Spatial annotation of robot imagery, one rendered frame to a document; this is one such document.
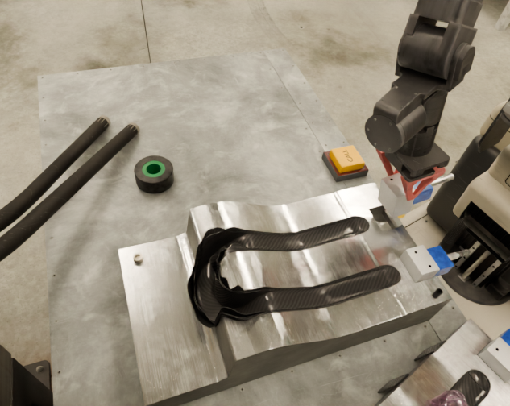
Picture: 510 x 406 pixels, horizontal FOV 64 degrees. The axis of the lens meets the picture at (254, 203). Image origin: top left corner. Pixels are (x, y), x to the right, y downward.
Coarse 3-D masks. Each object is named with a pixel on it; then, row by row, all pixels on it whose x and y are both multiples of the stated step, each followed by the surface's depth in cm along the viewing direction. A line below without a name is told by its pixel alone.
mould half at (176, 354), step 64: (128, 256) 70; (192, 256) 70; (256, 256) 65; (320, 256) 71; (384, 256) 71; (192, 320) 64; (256, 320) 57; (320, 320) 63; (384, 320) 64; (192, 384) 58
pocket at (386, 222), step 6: (372, 210) 79; (378, 210) 79; (384, 210) 80; (378, 216) 80; (384, 216) 80; (390, 216) 79; (378, 222) 79; (384, 222) 79; (390, 222) 78; (384, 228) 78; (390, 228) 78
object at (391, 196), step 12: (384, 180) 71; (396, 180) 71; (444, 180) 73; (384, 192) 72; (396, 192) 69; (432, 192) 71; (384, 204) 73; (396, 204) 69; (408, 204) 71; (396, 216) 72
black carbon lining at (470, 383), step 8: (464, 376) 63; (472, 376) 63; (480, 376) 64; (456, 384) 62; (464, 384) 63; (472, 384) 63; (480, 384) 63; (488, 384) 63; (464, 392) 62; (472, 392) 62; (480, 392) 62; (488, 392) 62; (472, 400) 61; (480, 400) 61
